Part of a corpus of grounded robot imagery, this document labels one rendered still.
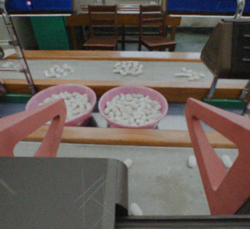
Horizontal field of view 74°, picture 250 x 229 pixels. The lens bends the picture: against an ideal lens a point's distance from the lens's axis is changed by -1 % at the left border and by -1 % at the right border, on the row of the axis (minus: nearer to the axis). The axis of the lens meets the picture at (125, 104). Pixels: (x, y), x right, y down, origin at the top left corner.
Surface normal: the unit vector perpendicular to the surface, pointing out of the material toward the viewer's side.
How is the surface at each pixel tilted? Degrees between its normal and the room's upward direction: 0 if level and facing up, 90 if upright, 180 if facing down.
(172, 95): 90
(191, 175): 0
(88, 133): 0
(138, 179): 0
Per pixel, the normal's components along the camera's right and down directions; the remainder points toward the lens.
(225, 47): -0.04, 0.07
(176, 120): 0.00, -0.81
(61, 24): 0.00, 0.59
